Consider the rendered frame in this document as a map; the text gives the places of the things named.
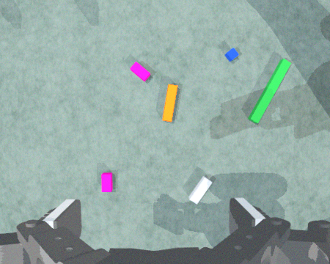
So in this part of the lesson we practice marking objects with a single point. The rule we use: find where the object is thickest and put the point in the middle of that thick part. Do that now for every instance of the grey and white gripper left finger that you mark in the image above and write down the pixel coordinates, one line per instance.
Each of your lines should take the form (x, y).
(43, 242)

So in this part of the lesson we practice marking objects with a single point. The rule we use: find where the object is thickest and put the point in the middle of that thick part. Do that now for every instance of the green rod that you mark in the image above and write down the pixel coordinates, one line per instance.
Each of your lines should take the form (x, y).
(269, 91)

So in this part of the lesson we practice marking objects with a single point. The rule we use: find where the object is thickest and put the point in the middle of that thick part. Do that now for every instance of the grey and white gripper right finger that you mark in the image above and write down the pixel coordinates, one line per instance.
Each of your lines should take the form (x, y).
(265, 240)

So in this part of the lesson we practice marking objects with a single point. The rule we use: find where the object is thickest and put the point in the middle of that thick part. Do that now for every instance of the magenta block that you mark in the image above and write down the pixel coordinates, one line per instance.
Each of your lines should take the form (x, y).
(140, 71)
(106, 182)

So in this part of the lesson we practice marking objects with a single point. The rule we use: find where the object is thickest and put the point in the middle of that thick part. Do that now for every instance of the small blue block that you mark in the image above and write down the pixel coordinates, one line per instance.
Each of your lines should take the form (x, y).
(231, 54)

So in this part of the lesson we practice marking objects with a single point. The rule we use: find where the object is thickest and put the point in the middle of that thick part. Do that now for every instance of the orange rod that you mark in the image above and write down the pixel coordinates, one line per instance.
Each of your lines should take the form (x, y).
(170, 102)

